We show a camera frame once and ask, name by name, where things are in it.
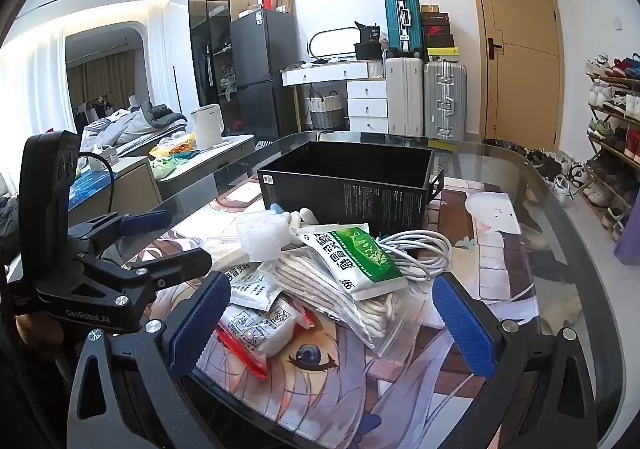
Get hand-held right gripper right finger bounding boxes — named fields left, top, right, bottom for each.
left=431, top=271, right=598, bottom=449

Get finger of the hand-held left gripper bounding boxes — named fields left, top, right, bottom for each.
left=82, top=247, right=213, bottom=290
left=67, top=210, right=173, bottom=256

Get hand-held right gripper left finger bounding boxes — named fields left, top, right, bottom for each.
left=67, top=271, right=232, bottom=449

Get clear packet with red edge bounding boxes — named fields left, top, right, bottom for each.
left=215, top=296, right=313, bottom=380

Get white cable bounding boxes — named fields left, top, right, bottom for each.
left=372, top=229, right=453, bottom=282

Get white foam wrap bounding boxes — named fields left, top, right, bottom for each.
left=235, top=214, right=296, bottom=262

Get green white medicine packet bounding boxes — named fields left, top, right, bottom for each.
left=296, top=224, right=408, bottom=301

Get clear bag of white cloths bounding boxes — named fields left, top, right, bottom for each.
left=272, top=249, right=426, bottom=350

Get black cardboard box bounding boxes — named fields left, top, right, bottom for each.
left=256, top=141, right=445, bottom=250

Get person's left hand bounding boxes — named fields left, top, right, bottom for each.
left=14, top=314, right=68, bottom=361

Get wooden low cabinet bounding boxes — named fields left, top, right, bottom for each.
left=65, top=156, right=163, bottom=225

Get blue packet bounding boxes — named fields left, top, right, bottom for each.
left=70, top=171, right=113, bottom=210

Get green cloth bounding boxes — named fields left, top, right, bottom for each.
left=150, top=151, right=201, bottom=180

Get yellow snack bag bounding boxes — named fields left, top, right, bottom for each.
left=150, top=133, right=197, bottom=160

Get white grey side table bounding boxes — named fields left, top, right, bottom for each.
left=150, top=135, right=257, bottom=200

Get printed desk mat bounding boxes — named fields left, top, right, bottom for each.
left=125, top=176, right=541, bottom=449

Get white curtain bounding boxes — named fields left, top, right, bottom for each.
left=0, top=29, right=68, bottom=180

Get pile of grey clothes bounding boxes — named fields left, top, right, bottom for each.
left=82, top=101, right=188, bottom=154

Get beige slipper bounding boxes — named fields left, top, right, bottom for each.
left=542, top=291, right=583, bottom=330

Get white electric kettle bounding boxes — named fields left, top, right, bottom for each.
left=191, top=105, right=223, bottom=150

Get brown curtains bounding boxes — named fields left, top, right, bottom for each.
left=67, top=54, right=136, bottom=114

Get group of shoes on floor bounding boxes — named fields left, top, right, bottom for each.
left=525, top=146, right=601, bottom=204

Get purple object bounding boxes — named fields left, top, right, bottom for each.
left=614, top=224, right=640, bottom=267

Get dark grey refrigerator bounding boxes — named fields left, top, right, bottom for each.
left=230, top=9, right=300, bottom=140

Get black glass cabinet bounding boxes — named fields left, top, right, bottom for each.
left=188, top=0, right=258, bottom=130

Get wicker basket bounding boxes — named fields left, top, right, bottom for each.
left=306, top=90, right=348, bottom=130

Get silver suitcase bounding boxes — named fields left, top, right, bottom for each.
left=424, top=60, right=468, bottom=142

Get white suitcase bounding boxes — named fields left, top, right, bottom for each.
left=384, top=56, right=426, bottom=137

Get white dresser desk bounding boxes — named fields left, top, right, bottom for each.
left=280, top=60, right=388, bottom=134

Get shoe rack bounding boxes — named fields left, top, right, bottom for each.
left=585, top=54, right=640, bottom=240

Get oval black-framed mirror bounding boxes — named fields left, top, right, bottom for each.
left=306, top=28, right=373, bottom=62

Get row of shoes on rack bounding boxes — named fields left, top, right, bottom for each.
left=586, top=54, right=640, bottom=230

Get black round container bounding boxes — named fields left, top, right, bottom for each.
left=353, top=43, right=385, bottom=61

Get tan wooden door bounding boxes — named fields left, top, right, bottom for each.
left=462, top=0, right=563, bottom=152

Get teal suitcase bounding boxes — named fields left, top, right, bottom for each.
left=384, top=0, right=426, bottom=60

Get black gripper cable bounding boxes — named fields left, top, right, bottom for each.
left=75, top=153, right=117, bottom=216

